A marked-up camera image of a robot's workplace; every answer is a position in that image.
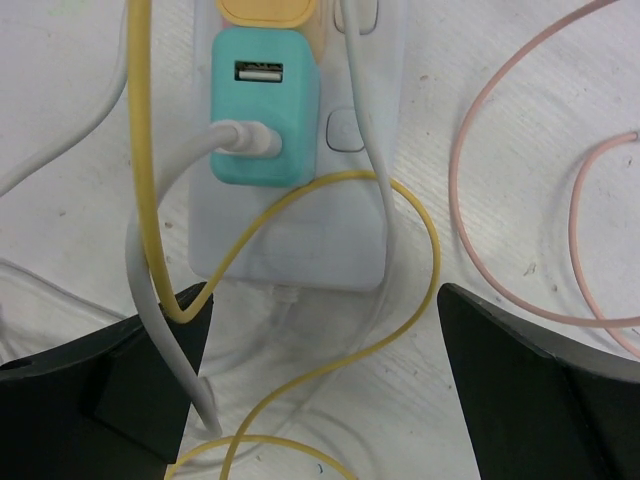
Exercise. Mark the white power strip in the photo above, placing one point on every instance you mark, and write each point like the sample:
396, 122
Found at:
333, 237

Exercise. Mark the yellow cube plug near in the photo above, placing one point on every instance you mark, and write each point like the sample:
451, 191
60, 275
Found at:
307, 17

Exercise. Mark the teal cube plug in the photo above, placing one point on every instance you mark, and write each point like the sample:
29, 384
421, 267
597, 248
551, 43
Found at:
268, 76

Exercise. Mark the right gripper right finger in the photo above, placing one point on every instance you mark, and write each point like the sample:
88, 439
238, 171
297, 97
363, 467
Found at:
538, 405

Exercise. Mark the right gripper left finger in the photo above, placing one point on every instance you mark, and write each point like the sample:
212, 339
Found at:
104, 406

